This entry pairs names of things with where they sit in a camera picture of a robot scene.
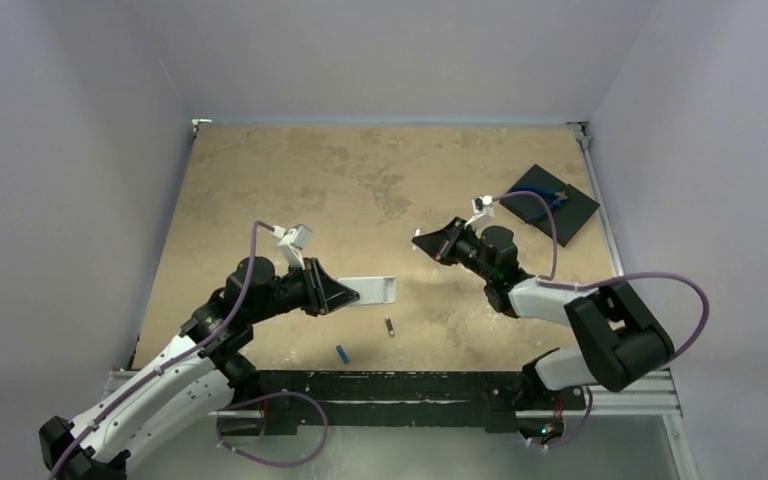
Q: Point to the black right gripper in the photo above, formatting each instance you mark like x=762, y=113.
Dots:
x=454, y=240

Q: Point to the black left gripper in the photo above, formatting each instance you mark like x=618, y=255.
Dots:
x=323, y=293

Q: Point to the white remote control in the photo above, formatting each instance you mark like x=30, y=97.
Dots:
x=372, y=290

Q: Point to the black AAA battery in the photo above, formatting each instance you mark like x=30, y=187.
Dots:
x=390, y=327

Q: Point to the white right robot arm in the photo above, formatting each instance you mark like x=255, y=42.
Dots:
x=618, y=339

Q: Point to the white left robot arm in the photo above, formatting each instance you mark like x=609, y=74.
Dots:
x=203, y=361

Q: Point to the blue AAA battery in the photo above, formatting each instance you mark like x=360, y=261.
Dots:
x=342, y=354

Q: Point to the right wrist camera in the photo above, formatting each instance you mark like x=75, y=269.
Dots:
x=483, y=212

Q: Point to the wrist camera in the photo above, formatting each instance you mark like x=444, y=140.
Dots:
x=291, y=243
x=483, y=212

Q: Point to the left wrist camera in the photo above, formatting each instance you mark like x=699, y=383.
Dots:
x=291, y=243

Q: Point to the blue handled pliers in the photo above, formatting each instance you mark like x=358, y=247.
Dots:
x=548, y=202

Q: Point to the aluminium frame rail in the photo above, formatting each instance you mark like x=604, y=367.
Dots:
x=653, y=395

